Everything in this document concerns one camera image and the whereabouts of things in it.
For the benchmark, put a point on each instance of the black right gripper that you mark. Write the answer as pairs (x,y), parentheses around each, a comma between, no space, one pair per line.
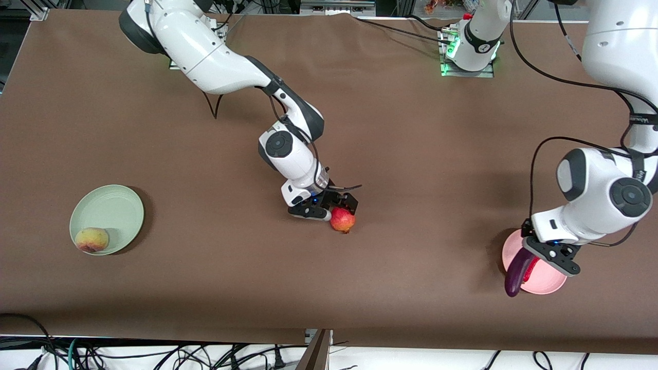
(341,198)

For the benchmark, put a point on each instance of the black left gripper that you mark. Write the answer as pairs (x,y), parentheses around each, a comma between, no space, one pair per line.
(525,230)

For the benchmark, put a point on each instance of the red pomegranate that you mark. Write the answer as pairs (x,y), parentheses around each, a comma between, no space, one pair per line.
(343,221)

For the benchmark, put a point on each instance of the red chili pepper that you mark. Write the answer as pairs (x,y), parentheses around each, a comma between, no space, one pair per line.
(533,270)

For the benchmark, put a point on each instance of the long purple eggplant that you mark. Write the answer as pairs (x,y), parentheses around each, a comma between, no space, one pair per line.
(516,277)

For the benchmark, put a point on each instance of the yellow-pink peach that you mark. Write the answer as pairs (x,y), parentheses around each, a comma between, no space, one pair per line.
(92,240)

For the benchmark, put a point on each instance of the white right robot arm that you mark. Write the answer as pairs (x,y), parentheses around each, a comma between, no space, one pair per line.
(205,51)

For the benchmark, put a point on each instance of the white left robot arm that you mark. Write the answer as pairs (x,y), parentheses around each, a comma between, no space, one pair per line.
(617,46)

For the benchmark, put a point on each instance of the pink round plate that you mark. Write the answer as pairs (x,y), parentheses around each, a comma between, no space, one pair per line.
(545,285)

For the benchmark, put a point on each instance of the brown table cover sheet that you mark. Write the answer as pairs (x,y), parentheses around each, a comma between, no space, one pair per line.
(411,154)

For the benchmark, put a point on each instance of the aluminium profile beam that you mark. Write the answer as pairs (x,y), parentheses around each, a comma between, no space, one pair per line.
(314,352)

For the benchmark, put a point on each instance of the colourful background items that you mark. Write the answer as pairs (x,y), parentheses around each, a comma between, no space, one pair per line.
(443,5)

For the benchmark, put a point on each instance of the pale green round plate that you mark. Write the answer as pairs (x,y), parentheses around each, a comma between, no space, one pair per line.
(110,210)

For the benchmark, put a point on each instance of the aluminium corner bracket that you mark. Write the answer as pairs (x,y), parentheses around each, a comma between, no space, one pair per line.
(37,10)

